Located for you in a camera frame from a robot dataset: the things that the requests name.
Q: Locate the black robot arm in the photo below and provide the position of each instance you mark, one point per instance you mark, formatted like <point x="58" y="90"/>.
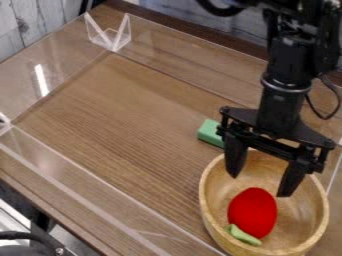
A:
<point x="303" y="52"/>

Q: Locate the green foam block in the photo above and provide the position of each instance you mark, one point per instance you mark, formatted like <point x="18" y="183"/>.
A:
<point x="207" y="135"/>

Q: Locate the black metal bracket bottom left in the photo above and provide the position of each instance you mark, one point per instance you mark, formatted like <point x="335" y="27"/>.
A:
<point x="48" y="244"/>

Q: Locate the red plush fruit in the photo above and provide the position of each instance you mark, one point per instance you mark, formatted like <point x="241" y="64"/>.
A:
<point x="253" y="212"/>

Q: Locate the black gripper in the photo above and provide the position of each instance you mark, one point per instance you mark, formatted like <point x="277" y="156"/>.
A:
<point x="274" y="130"/>

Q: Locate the wooden bowl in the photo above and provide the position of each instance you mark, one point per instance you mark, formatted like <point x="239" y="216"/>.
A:
<point x="302" y="212"/>

